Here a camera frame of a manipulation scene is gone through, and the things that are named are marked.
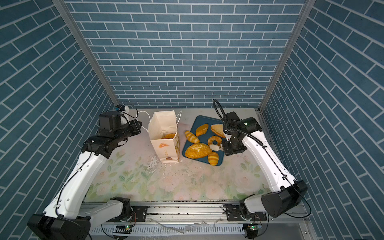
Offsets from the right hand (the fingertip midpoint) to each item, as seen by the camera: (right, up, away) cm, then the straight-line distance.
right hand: (227, 149), depth 73 cm
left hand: (-42, +14, 0) cm, 44 cm away
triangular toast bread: (0, +9, +31) cm, 32 cm away
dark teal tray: (-13, +15, +42) cm, 47 cm away
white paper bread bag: (-39, +13, +19) cm, 45 cm away
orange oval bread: (-12, +8, +28) cm, 32 cm away
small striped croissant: (-5, -8, +17) cm, 19 cm away
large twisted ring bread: (-34, +5, +23) cm, 41 cm away
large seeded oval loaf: (-15, -4, +18) cm, 24 cm away
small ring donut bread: (-4, +3, +28) cm, 28 cm away
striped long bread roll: (-19, +4, +26) cm, 32 cm away
